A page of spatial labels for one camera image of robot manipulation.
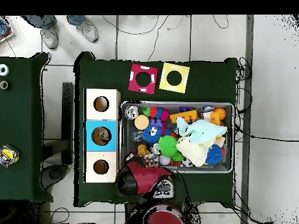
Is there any black cable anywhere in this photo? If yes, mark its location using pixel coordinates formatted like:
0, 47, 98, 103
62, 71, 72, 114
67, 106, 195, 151
101, 15, 170, 36
234, 124, 299, 142

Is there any multicolour spiky caterpillar toy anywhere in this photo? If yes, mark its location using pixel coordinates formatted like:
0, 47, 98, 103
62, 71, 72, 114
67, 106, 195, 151
142, 106, 170, 122

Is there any yellow tape measure in package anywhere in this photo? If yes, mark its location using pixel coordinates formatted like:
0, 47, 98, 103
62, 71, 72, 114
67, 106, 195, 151
0, 144, 20, 168

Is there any green fuzzy ball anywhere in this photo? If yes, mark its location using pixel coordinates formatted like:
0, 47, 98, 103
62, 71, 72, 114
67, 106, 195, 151
158, 135, 185, 163

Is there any mint green cloth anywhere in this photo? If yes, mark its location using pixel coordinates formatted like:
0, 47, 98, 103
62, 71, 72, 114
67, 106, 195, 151
175, 116, 228, 144

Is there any red card with round hole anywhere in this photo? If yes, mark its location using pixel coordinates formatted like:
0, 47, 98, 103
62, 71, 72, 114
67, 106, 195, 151
127, 63, 159, 95

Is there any clear container with blue toy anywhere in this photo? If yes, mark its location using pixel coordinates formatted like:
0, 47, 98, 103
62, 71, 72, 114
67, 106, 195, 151
0, 19, 15, 44

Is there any blue toy building brick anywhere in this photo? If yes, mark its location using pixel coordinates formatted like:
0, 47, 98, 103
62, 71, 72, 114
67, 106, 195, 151
149, 118, 164, 128

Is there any orange toy building brick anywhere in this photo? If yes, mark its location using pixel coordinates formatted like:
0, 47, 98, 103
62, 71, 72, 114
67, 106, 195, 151
169, 110, 199, 124
209, 111, 222, 127

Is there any orange basketball toy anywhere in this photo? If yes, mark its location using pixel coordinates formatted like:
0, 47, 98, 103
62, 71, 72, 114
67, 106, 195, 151
213, 107, 227, 120

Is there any silver drink can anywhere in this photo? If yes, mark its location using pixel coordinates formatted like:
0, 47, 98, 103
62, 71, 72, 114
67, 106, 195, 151
124, 105, 140, 120

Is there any brown monkey toy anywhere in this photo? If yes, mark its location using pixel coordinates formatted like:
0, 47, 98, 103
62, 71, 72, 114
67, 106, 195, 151
136, 143, 150, 157

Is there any wooden box with three holes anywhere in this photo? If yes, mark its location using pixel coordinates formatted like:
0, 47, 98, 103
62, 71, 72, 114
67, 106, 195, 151
83, 88, 121, 184

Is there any toy burger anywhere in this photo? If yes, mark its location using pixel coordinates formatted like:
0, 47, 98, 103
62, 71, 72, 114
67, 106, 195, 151
134, 114, 150, 131

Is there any person's foot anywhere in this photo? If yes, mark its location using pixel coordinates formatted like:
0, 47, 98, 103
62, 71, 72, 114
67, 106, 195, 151
76, 18, 99, 43
40, 26, 59, 50

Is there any cream white cloth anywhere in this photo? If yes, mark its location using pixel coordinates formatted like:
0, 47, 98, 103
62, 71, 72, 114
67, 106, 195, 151
175, 136, 217, 168

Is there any silver wire mesh bin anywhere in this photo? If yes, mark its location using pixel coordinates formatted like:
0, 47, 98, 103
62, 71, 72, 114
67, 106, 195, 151
119, 100, 235, 174

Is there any yellow card with round hole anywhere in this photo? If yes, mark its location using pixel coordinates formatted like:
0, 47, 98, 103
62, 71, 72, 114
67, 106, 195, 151
159, 62, 190, 95

